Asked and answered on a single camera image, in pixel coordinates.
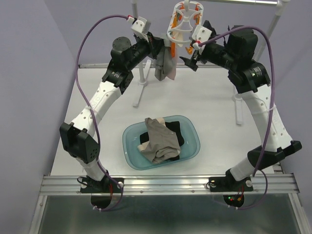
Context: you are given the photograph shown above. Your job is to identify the white clip hanger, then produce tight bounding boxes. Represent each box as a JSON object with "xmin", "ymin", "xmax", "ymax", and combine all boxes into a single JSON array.
[{"xmin": 166, "ymin": 0, "xmax": 204, "ymax": 58}]

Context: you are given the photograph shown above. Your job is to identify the pink underwear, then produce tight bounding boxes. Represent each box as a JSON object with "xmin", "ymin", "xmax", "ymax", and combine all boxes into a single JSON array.
[{"xmin": 167, "ymin": 41, "xmax": 179, "ymax": 80}]

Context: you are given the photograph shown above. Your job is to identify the black underwear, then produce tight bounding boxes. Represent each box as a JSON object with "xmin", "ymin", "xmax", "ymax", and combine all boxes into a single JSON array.
[{"xmin": 139, "ymin": 121, "xmax": 184, "ymax": 161}]

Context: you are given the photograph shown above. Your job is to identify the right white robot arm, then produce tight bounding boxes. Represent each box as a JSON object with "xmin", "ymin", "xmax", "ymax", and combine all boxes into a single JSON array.
[{"xmin": 182, "ymin": 21, "xmax": 302, "ymax": 182}]

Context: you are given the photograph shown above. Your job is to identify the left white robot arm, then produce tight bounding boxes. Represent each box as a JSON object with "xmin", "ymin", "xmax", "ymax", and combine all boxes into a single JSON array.
[{"xmin": 59, "ymin": 32, "xmax": 164, "ymax": 181}]

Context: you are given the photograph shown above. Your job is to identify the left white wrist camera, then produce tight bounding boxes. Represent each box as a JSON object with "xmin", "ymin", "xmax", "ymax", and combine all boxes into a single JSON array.
[{"xmin": 127, "ymin": 15, "xmax": 151, "ymax": 41}]

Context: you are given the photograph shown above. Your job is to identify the dark grey underwear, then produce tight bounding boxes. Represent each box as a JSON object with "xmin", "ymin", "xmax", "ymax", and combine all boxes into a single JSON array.
[{"xmin": 155, "ymin": 47, "xmax": 170, "ymax": 81}]

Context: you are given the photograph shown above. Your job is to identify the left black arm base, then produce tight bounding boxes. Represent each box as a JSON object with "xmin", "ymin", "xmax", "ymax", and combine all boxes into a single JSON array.
[{"xmin": 77, "ymin": 176, "xmax": 124, "ymax": 212}]

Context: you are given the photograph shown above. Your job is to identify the aluminium mounting rail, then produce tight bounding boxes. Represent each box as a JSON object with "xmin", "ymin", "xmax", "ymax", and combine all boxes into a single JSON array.
[{"xmin": 39, "ymin": 174, "xmax": 299, "ymax": 196}]

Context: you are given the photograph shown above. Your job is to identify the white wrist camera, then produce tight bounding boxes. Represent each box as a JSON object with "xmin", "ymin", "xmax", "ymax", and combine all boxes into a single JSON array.
[
  {"xmin": 190, "ymin": 25, "xmax": 212, "ymax": 50},
  {"xmin": 127, "ymin": 15, "xmax": 151, "ymax": 41}
]

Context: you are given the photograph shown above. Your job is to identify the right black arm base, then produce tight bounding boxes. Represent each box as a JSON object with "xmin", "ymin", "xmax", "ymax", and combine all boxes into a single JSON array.
[{"xmin": 206, "ymin": 175, "xmax": 254, "ymax": 208}]

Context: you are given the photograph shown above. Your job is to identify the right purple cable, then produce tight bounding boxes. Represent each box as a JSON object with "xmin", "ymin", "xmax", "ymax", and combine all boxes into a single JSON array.
[{"xmin": 195, "ymin": 26, "xmax": 276, "ymax": 211}]

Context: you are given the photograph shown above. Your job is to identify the white drying rack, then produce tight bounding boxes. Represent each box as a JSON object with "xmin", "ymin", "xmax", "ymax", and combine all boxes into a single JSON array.
[{"xmin": 130, "ymin": 0, "xmax": 292, "ymax": 125}]

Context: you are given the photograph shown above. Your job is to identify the teal plastic basin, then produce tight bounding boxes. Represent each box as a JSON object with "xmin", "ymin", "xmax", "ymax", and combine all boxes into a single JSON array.
[{"xmin": 122, "ymin": 115, "xmax": 200, "ymax": 171}]

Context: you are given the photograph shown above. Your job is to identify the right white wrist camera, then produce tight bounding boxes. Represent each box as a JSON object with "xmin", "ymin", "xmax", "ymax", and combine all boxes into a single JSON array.
[{"xmin": 190, "ymin": 25, "xmax": 212, "ymax": 50}]

